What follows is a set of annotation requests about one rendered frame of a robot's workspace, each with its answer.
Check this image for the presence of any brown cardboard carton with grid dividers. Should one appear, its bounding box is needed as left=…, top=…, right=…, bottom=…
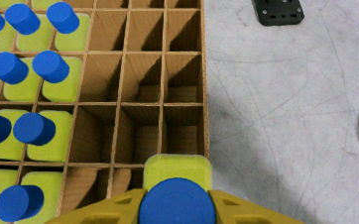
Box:
left=0, top=0, right=209, bottom=217

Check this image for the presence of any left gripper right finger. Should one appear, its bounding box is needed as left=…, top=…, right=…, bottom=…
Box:
left=207, top=189, right=305, bottom=224

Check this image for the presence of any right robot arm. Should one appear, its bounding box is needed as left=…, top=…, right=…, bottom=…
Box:
left=254, top=0, right=304, bottom=27

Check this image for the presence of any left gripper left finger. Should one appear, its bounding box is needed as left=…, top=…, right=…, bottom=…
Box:
left=44, top=188, right=148, bottom=224

